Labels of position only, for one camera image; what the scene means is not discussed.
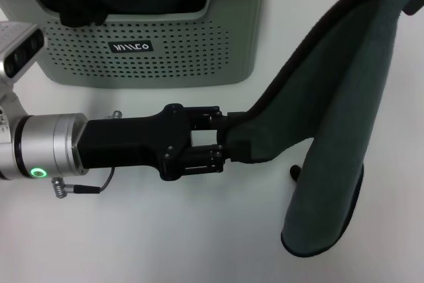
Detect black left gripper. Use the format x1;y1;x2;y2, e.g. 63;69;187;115
78;103;246;182

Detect dark green towel black trim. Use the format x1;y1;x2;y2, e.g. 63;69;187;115
225;0;424;258

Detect green perforated plastic storage box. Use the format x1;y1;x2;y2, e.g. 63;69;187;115
0;0;276;89

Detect black brand label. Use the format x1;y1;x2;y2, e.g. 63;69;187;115
108;40;154;54

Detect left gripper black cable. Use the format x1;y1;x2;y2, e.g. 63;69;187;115
50;166;115;199

